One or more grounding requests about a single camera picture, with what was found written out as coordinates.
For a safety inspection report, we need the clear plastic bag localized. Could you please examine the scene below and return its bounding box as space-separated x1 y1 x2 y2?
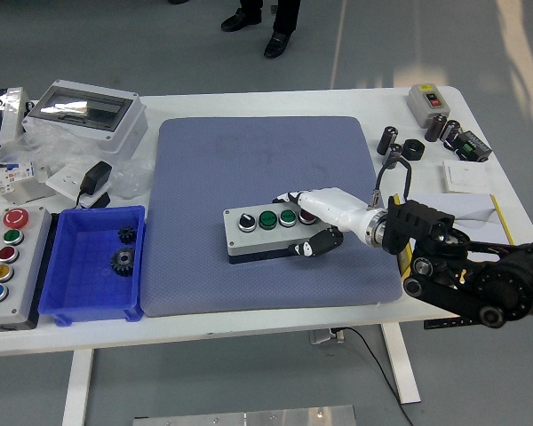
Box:
0 119 155 201

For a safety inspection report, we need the grey red-black switch box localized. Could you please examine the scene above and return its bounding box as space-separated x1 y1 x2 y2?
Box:
406 83 449 129

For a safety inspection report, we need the large black gear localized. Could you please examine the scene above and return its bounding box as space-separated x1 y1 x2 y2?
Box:
109 247 137 279

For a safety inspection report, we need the grey five-button control box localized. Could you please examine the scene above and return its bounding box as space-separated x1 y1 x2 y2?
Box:
0 206 54 332

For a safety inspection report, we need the blue plastic bin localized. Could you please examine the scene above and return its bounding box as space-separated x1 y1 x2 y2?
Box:
38 205 147 327

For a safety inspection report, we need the white table leg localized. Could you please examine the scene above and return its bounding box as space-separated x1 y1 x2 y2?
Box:
380 322 422 405
61 349 94 426

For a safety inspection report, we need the black power adapter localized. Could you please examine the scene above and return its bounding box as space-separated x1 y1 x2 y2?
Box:
74 160 114 209

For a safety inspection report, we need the white circuit breaker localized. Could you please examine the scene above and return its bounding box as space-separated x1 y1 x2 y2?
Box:
0 160 41 196

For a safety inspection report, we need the black hex nut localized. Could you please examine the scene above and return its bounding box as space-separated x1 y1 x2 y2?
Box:
402 138 426 162

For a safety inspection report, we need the grey metal floor plate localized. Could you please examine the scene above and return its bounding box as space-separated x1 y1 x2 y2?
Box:
131 404 357 426

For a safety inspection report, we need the yellow and white cardboard box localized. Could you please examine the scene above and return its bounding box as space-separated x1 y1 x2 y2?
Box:
390 193 515 277

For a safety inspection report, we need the white wall switch panel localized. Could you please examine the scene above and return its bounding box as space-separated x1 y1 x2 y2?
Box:
442 159 491 193

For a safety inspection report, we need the black table control panel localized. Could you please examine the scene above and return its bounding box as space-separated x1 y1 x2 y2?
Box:
424 315 476 330

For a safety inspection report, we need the blue-grey table mat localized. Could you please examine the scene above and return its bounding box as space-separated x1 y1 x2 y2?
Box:
140 115 404 318

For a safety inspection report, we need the grey enclosure with clear lid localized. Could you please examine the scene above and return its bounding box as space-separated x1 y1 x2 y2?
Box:
21 79 148 155

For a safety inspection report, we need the grey under-table box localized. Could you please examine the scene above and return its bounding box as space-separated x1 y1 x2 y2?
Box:
309 327 346 345

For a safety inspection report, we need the black module with green terminal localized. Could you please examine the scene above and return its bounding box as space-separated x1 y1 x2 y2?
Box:
443 129 493 163

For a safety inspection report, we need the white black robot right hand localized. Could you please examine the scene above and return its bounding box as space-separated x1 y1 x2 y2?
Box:
270 187 377 259

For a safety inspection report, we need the black floor cable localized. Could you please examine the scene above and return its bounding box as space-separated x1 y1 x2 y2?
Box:
337 327 414 426

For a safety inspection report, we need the white and black device box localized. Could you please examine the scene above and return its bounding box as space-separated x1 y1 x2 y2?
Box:
0 87 31 168

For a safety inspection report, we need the white wall socket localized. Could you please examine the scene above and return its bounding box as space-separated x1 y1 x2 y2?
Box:
45 164 110 209

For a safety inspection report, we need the grey four-button control box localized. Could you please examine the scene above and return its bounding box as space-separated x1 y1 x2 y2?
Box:
223 201 334 266

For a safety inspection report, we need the person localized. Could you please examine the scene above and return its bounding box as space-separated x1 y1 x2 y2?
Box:
220 0 302 59

